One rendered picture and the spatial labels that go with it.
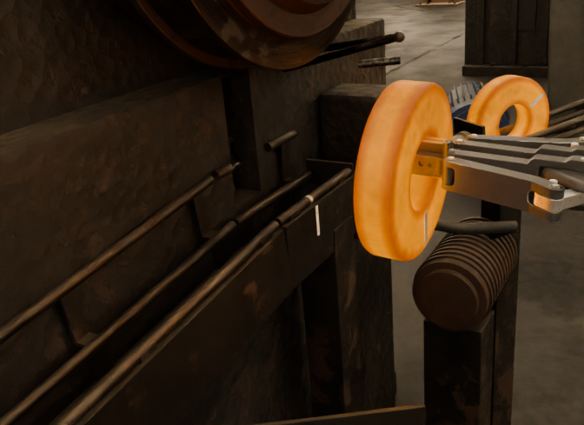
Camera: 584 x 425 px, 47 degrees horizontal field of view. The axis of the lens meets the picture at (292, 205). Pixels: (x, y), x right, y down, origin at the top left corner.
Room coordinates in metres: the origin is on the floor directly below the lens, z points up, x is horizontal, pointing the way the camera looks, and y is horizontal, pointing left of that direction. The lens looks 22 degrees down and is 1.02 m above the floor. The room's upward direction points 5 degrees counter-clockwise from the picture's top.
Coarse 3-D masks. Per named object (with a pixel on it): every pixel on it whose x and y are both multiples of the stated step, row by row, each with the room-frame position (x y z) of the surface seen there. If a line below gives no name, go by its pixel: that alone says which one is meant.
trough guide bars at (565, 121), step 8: (568, 104) 1.19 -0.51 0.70; (576, 104) 1.19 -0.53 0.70; (552, 112) 1.17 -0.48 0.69; (560, 112) 1.18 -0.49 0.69; (576, 112) 1.20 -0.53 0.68; (552, 120) 1.18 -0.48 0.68; (560, 120) 1.18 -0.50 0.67; (568, 120) 1.11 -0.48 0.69; (576, 120) 1.11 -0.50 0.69; (504, 128) 1.13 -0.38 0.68; (512, 128) 1.13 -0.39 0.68; (552, 128) 1.09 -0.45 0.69; (560, 128) 1.10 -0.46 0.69; (576, 128) 1.21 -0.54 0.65; (528, 136) 1.07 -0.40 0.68; (536, 136) 1.08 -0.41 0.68; (560, 136) 1.10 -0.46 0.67; (568, 136) 1.10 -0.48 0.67
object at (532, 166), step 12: (444, 144) 0.51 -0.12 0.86; (444, 156) 0.51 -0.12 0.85; (456, 156) 0.51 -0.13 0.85; (468, 156) 0.50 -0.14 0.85; (480, 156) 0.50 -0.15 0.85; (492, 156) 0.50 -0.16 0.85; (504, 156) 0.50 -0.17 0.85; (540, 156) 0.48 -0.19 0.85; (552, 156) 0.48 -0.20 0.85; (576, 156) 0.47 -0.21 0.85; (504, 168) 0.49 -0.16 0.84; (516, 168) 0.48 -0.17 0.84; (528, 168) 0.48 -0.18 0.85; (540, 168) 0.48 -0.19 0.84; (564, 168) 0.47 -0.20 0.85; (576, 168) 0.46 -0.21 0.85
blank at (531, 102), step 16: (496, 80) 1.09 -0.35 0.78; (512, 80) 1.08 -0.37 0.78; (528, 80) 1.09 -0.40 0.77; (480, 96) 1.08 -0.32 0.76; (496, 96) 1.07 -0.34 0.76; (512, 96) 1.08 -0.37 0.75; (528, 96) 1.09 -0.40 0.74; (544, 96) 1.11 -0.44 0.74; (480, 112) 1.06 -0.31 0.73; (496, 112) 1.07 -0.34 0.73; (528, 112) 1.10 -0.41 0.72; (544, 112) 1.11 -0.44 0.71; (496, 128) 1.07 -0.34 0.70; (528, 128) 1.10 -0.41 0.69; (544, 128) 1.11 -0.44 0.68
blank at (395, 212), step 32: (384, 96) 0.53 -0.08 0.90; (416, 96) 0.52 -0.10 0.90; (384, 128) 0.50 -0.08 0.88; (416, 128) 0.52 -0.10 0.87; (448, 128) 0.59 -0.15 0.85; (384, 160) 0.49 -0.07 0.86; (384, 192) 0.48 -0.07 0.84; (416, 192) 0.56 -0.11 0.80; (384, 224) 0.48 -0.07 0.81; (416, 224) 0.53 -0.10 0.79; (384, 256) 0.51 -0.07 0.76; (416, 256) 0.53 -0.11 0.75
